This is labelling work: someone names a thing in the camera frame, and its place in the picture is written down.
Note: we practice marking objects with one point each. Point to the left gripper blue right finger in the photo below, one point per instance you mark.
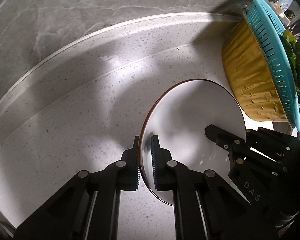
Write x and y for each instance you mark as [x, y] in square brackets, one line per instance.
[162, 174]

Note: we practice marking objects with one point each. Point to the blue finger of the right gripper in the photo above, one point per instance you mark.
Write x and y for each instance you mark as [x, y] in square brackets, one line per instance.
[273, 144]
[225, 140]

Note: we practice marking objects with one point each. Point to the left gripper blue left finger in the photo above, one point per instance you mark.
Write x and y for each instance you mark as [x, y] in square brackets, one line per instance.
[130, 173]

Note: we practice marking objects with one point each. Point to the pink floral small bowl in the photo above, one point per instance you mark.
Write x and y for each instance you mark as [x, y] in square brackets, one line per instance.
[179, 118]

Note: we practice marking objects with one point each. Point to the yellow basin with teal colander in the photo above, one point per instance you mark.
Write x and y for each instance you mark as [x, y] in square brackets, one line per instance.
[258, 68]

